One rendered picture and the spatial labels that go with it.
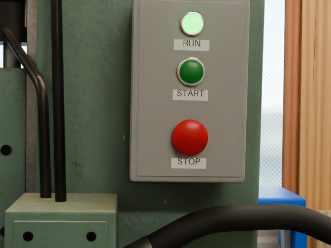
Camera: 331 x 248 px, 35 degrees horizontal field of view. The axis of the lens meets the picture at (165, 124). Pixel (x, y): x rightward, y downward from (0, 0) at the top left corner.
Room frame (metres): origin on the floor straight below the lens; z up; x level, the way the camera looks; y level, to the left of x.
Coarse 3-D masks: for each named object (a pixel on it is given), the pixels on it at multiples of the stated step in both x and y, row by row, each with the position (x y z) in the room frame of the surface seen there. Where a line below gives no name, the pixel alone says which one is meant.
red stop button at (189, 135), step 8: (192, 120) 0.43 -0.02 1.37; (176, 128) 0.43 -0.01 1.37; (184, 128) 0.43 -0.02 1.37; (192, 128) 0.43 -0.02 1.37; (200, 128) 0.43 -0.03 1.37; (176, 136) 0.43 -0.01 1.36; (184, 136) 0.43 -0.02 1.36; (192, 136) 0.43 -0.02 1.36; (200, 136) 0.43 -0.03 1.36; (176, 144) 0.43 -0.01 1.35; (184, 144) 0.43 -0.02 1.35; (192, 144) 0.43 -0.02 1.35; (200, 144) 0.43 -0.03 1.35; (184, 152) 0.43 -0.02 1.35; (192, 152) 0.43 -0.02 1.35
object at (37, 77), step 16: (16, 48) 0.53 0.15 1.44; (32, 64) 0.50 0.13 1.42; (32, 80) 0.48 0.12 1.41; (48, 112) 0.47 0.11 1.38; (64, 112) 0.46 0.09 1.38; (48, 128) 0.47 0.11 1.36; (64, 128) 0.46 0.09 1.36; (48, 144) 0.47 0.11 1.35; (64, 144) 0.46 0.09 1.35; (48, 160) 0.47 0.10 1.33; (64, 160) 0.45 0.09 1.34; (48, 176) 0.47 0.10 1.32; (64, 176) 0.45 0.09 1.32; (48, 192) 0.47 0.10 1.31; (64, 192) 0.45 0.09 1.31
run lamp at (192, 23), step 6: (192, 12) 0.44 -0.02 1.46; (186, 18) 0.44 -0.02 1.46; (192, 18) 0.44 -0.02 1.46; (198, 18) 0.44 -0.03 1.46; (180, 24) 0.44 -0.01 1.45; (186, 24) 0.44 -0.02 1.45; (192, 24) 0.44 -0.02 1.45; (198, 24) 0.44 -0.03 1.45; (186, 30) 0.44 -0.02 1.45; (192, 30) 0.44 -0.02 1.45; (198, 30) 0.44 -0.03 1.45
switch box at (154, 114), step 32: (160, 0) 0.44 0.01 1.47; (192, 0) 0.44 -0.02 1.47; (224, 0) 0.45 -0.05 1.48; (160, 32) 0.44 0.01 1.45; (224, 32) 0.44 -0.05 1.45; (160, 64) 0.44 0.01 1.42; (224, 64) 0.44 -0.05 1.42; (160, 96) 0.44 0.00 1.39; (224, 96) 0.44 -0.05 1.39; (160, 128) 0.44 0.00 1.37; (224, 128) 0.44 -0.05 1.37; (160, 160) 0.44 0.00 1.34; (224, 160) 0.44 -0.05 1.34
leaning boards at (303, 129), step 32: (288, 0) 1.82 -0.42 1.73; (320, 0) 1.80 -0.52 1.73; (288, 32) 1.82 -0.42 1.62; (320, 32) 1.80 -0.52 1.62; (288, 64) 1.81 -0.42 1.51; (320, 64) 1.79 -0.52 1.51; (288, 96) 1.81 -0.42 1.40; (320, 96) 1.79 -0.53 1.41; (288, 128) 1.80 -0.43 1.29; (320, 128) 1.78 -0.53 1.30; (288, 160) 1.80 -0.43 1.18; (320, 160) 1.77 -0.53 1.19; (320, 192) 1.77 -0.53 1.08
